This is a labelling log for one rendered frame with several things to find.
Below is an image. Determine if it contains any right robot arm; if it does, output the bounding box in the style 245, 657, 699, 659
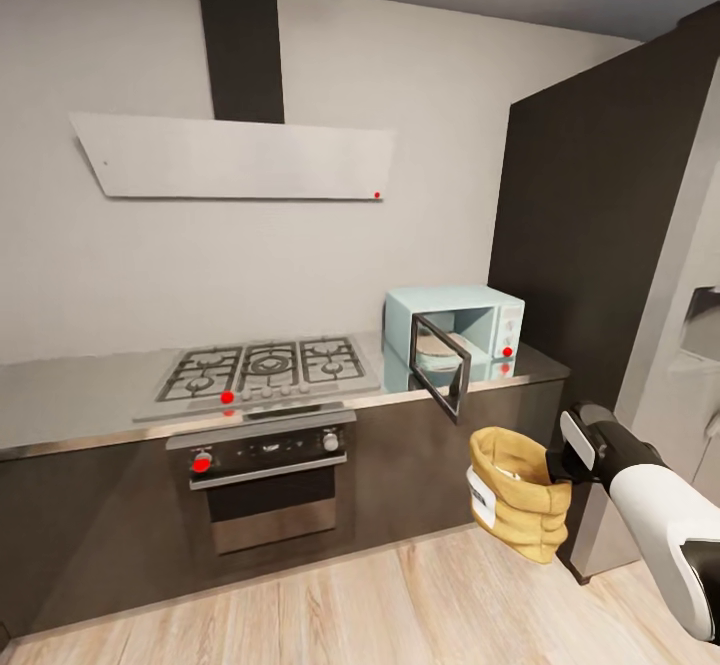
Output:
545, 401, 720, 646

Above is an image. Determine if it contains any popcorn bag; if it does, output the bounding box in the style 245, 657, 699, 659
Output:
467, 426, 575, 565

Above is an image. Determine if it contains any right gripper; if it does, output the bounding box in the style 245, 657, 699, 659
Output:
545, 446, 600, 483

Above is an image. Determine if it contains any microwave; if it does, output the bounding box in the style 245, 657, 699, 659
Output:
384, 284, 525, 426

